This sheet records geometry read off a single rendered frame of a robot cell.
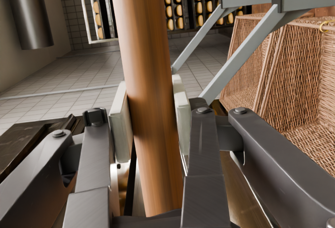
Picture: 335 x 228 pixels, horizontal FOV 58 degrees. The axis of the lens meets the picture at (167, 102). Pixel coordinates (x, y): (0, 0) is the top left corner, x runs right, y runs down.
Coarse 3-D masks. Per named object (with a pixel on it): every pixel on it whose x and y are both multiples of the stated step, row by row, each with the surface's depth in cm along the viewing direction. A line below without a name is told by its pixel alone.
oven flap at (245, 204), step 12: (228, 156) 115; (228, 168) 109; (228, 180) 103; (240, 180) 100; (228, 192) 97; (240, 192) 95; (252, 192) 90; (228, 204) 93; (240, 204) 90; (252, 204) 88; (264, 204) 83; (240, 216) 86; (252, 216) 84; (264, 216) 82
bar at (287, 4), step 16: (224, 0) 101; (240, 0) 101; (256, 0) 101; (272, 0) 59; (288, 0) 55; (304, 0) 55; (320, 0) 56; (272, 16) 57; (288, 16) 58; (256, 32) 58; (192, 48) 106; (240, 48) 59; (256, 48) 59; (176, 64) 107; (240, 64) 60; (224, 80) 60; (208, 96) 61
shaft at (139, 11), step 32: (128, 0) 16; (160, 0) 17; (128, 32) 17; (160, 32) 17; (128, 64) 18; (160, 64) 18; (128, 96) 19; (160, 96) 18; (160, 128) 19; (160, 160) 20; (160, 192) 20
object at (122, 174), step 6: (132, 144) 149; (126, 168) 122; (120, 174) 110; (126, 174) 119; (120, 180) 108; (126, 180) 116; (120, 186) 105; (126, 186) 114; (120, 192) 103; (126, 192) 111; (120, 198) 101; (120, 204) 99; (120, 210) 97
